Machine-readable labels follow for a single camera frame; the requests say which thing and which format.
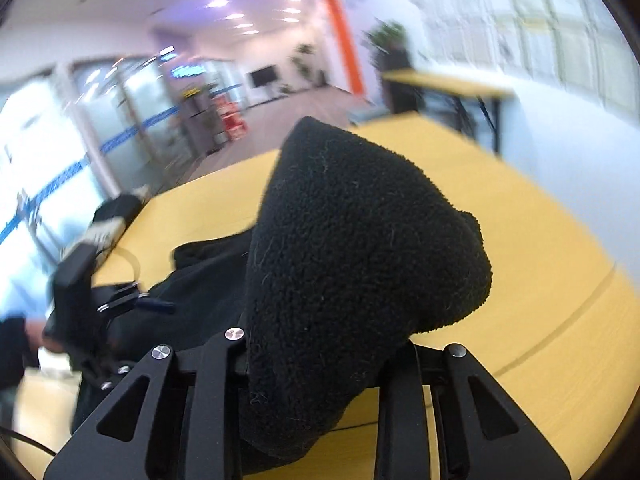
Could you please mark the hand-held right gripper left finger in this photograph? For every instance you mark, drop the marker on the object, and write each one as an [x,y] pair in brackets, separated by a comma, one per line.
[210,410]

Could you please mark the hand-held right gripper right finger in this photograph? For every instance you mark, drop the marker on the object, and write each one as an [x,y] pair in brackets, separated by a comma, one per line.
[400,435]

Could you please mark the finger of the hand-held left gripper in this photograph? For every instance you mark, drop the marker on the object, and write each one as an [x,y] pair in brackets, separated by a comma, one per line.
[125,297]
[107,372]

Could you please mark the black fleece jacket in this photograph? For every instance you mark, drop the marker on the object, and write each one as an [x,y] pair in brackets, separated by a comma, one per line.
[360,260]

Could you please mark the person's left hand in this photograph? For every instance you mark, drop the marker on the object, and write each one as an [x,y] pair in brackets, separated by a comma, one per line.
[40,335]

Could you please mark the beige folded garment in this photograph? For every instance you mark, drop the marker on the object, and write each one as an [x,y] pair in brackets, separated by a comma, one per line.
[100,235]

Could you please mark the black folded garment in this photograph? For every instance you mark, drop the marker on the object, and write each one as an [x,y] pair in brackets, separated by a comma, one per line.
[117,207]

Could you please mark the stack of red boxes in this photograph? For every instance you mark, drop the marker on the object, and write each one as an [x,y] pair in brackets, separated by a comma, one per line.
[231,120]

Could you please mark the black television screen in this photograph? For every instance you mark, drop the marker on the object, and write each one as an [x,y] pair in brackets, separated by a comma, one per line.
[262,76]

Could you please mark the tall potted plant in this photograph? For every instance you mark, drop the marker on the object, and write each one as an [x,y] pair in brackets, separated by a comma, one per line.
[305,62]

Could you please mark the grey plastic stool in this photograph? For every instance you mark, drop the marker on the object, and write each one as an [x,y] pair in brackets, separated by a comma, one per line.
[365,114]

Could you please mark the black cabinet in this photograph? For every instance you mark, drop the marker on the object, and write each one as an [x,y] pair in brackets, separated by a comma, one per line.
[402,85]

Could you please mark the long wooden side table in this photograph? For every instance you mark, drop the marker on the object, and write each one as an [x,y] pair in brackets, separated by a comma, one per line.
[450,85]

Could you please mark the potted plant on cabinet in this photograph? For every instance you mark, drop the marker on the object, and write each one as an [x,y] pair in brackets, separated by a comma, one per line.
[387,40]

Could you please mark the wall of framed documents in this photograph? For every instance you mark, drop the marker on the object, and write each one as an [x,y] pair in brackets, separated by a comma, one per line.
[525,25]

